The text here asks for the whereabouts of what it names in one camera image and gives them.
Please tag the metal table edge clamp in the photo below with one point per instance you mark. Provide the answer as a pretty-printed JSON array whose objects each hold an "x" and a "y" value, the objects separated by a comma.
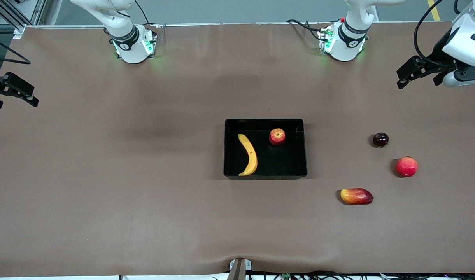
[{"x": 239, "y": 270}]

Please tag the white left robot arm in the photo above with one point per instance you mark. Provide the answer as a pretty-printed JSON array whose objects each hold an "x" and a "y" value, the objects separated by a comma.
[{"x": 344, "y": 48}]

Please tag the dark purple plum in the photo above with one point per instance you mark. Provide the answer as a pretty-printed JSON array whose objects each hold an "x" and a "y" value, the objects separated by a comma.
[{"x": 380, "y": 139}]

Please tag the aluminium frame profile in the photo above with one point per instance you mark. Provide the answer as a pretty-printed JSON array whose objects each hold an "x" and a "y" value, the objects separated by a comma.
[{"x": 38, "y": 11}]

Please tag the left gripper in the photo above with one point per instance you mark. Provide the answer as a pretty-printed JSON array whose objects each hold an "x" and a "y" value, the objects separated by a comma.
[{"x": 438, "y": 53}]

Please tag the yellow banana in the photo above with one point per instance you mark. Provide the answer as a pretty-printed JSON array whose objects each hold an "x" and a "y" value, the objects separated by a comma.
[{"x": 253, "y": 155}]

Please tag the table cover sheet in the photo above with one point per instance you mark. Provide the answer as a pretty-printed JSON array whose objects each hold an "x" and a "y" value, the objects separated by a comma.
[{"x": 237, "y": 217}]

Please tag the small red yellow apple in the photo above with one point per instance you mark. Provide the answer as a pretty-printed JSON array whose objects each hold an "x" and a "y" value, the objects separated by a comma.
[{"x": 277, "y": 137}]

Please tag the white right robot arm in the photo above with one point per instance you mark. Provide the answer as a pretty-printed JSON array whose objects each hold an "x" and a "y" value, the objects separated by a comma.
[{"x": 130, "y": 50}]

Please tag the red yellow mango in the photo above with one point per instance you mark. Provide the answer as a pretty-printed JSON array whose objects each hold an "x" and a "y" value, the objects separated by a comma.
[{"x": 356, "y": 196}]

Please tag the small green circuit board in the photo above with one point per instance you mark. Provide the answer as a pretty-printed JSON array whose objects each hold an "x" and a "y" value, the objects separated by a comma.
[{"x": 286, "y": 276}]

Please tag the black plastic box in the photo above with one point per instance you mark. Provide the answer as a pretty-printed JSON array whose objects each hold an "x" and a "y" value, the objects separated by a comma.
[{"x": 276, "y": 163}]

